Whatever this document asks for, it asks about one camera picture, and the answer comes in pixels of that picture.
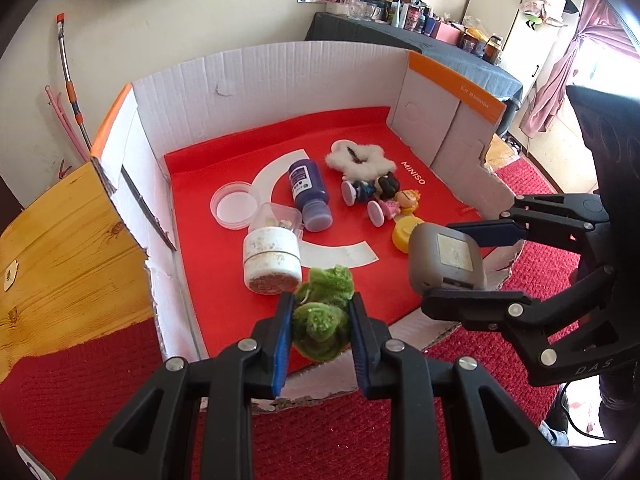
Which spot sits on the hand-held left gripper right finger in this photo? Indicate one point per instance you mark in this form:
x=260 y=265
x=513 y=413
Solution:
x=361 y=350

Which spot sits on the green and pink hanging toy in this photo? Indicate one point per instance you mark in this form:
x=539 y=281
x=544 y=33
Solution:
x=532 y=17

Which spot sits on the grey hinged case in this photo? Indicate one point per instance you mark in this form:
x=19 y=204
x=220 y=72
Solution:
x=430 y=255

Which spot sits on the clear plastic lid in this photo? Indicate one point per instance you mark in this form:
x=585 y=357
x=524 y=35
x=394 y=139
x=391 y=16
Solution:
x=235 y=207

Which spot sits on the row of bottles and cups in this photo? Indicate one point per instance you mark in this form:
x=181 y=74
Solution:
x=410 y=15

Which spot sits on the green crocheted toy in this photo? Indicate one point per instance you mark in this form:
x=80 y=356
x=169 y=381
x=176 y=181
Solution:
x=320 y=325

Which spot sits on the white tag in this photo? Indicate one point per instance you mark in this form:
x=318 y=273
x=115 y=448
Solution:
x=11 y=275

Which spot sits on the black-haired toy figure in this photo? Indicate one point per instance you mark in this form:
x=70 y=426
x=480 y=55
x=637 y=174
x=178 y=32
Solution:
x=385 y=185

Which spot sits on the orange cardboard box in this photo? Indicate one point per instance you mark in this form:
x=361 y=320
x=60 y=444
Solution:
x=300 y=75

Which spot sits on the white jar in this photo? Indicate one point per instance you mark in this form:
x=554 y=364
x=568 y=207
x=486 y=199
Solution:
x=270 y=255

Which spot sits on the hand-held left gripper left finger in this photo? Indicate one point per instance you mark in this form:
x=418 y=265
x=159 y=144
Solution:
x=282 y=340

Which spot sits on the blue paint bottle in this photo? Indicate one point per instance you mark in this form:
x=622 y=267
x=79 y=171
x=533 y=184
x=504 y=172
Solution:
x=305 y=185

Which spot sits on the white wardrobe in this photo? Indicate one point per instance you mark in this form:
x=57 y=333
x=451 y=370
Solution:
x=500 y=5

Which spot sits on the red sheet with white print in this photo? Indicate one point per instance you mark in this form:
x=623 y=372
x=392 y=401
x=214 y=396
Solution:
x=210 y=270

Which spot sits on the yellow round toy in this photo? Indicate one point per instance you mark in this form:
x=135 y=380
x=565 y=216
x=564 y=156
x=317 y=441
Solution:
x=400 y=235

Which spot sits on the pink hanger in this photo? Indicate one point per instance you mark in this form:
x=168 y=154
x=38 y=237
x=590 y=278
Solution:
x=65 y=120

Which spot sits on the table with blue cloth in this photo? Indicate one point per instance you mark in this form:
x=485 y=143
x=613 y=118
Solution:
x=425 y=60

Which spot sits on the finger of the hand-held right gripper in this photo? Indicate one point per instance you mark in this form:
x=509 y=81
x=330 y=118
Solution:
x=470 y=307
x=500 y=232

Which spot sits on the small clear plastic box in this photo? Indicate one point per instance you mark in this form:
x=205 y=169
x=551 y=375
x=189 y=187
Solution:
x=272 y=217

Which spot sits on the pink box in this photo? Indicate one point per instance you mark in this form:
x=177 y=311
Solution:
x=447 y=34

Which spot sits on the pink curtain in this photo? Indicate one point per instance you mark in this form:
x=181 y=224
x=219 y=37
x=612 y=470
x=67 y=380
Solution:
x=555 y=90

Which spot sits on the yellow-haired doll figure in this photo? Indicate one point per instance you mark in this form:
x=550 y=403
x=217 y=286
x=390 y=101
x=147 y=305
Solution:
x=405 y=200

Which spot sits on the red knitted blanket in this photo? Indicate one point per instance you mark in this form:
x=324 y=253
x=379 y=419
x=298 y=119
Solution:
x=75 y=385

